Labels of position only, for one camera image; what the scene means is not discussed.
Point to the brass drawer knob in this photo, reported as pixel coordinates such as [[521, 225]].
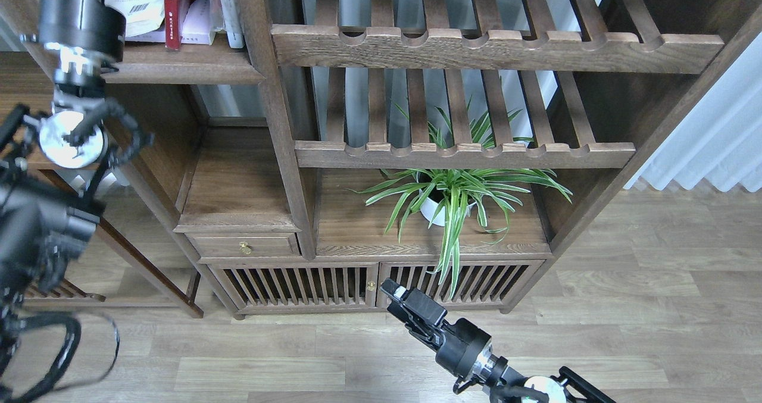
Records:
[[245, 249]]

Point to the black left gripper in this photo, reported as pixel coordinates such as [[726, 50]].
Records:
[[86, 24]]

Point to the white curtain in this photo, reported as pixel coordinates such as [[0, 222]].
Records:
[[719, 141]]

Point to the white lavender book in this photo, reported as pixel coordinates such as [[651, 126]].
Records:
[[197, 28]]

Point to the white plant pot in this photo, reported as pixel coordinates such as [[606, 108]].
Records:
[[437, 197]]

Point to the dark wooden bookshelf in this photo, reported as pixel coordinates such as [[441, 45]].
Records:
[[271, 144]]

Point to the white upright book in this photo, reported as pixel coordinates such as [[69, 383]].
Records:
[[225, 18]]

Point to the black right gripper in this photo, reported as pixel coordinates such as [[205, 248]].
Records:
[[457, 345]]

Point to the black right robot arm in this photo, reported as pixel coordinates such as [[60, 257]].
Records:
[[504, 384]]

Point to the red book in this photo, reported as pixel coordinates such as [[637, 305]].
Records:
[[175, 12]]

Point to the green spider plant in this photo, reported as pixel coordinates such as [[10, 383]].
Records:
[[491, 191]]

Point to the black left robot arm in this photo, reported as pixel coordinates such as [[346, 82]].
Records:
[[43, 227]]

